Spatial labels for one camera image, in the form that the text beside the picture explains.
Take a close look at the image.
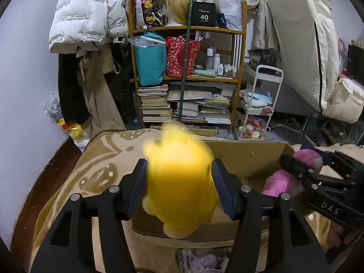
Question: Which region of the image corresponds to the red patterned bag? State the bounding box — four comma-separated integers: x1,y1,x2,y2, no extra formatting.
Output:
166,36,202,78

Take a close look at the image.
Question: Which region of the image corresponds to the white puffer jacket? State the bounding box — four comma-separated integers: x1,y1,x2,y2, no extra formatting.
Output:
49,0,129,54

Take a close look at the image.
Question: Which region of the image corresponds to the white rolling cart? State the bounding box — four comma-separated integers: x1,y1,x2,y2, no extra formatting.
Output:
237,63,284,140

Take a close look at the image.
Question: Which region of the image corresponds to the blonde wig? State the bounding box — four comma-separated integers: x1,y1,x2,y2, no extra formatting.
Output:
160,0,190,26

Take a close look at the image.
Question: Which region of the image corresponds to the pink plush toy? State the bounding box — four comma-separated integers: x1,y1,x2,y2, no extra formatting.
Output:
262,149,323,197

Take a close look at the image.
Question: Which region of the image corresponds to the stack of books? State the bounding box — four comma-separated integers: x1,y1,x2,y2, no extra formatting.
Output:
138,84,173,123

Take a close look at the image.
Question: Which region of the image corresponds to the cream folded mattress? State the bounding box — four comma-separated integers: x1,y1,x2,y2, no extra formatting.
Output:
267,0,363,124

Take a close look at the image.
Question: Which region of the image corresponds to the plastic bag of toys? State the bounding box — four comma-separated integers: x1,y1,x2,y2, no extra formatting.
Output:
44,94,90,152

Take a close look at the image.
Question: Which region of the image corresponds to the wooden bookshelf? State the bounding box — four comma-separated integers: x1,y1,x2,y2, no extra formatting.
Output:
128,0,248,129

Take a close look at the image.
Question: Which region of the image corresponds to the beige patterned blanket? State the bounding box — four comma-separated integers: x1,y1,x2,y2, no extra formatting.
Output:
33,129,363,272

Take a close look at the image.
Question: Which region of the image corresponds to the cardboard box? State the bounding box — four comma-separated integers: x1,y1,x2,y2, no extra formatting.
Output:
131,139,295,248

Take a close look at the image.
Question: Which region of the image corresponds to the yellow plush toy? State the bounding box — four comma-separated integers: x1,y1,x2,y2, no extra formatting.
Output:
142,123,219,239

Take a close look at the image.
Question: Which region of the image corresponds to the green pole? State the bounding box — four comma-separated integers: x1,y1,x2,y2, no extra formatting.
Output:
178,0,194,122

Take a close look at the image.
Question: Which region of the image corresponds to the purple haired doll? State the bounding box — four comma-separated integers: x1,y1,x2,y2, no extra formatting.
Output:
176,248,229,273

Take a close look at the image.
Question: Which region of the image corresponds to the teal bag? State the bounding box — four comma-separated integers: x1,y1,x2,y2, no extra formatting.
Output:
133,32,167,86

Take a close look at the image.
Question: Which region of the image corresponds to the beige trench coat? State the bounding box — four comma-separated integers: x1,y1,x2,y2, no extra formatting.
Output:
78,46,126,138

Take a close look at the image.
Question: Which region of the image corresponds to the black box marked 40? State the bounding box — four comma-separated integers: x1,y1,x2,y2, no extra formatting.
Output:
191,2,216,27

